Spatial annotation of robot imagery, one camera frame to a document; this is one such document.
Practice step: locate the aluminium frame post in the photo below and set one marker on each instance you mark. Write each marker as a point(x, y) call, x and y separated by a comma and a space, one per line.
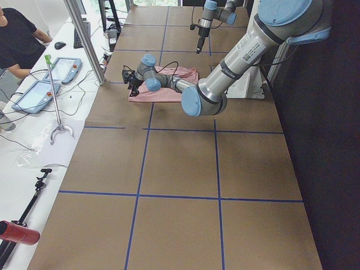
point(76, 17)

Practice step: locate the upper blue teach pendant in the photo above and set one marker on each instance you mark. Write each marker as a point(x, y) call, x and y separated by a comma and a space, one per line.
point(64, 69)

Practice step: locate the lower blue teach pendant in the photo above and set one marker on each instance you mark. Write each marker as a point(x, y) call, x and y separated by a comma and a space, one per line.
point(35, 99)

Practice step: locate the black computer mouse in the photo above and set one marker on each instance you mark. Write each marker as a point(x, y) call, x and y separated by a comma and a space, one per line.
point(59, 45)

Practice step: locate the red cylinder bottle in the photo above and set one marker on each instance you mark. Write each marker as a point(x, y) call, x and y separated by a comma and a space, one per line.
point(19, 234)

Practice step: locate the metal grabber stick green handle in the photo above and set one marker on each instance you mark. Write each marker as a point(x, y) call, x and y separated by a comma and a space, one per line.
point(60, 126)

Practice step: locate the pink snoopy t-shirt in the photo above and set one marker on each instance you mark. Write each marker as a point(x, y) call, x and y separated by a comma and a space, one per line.
point(166, 94)

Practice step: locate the black box with white label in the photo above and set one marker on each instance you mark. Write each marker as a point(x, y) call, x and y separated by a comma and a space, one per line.
point(112, 36)

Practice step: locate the blue teach pendant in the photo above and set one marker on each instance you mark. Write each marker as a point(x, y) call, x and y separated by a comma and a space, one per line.
point(35, 99)
point(64, 69)

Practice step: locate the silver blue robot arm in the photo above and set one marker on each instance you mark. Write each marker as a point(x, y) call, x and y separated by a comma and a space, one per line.
point(311, 22)
point(211, 11)

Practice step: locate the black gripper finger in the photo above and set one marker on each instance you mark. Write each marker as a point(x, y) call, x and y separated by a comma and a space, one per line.
point(134, 92)
point(200, 45)

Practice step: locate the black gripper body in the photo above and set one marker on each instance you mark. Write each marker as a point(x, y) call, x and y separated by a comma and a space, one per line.
point(201, 31)
point(135, 83)

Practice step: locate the clear plastic bag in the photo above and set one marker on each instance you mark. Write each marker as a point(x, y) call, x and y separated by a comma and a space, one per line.
point(45, 146)

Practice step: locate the clear water bottle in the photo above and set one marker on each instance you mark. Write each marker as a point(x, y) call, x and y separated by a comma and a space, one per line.
point(6, 123)

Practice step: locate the person in black shirt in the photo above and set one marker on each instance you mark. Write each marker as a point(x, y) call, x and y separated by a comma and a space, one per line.
point(22, 43)

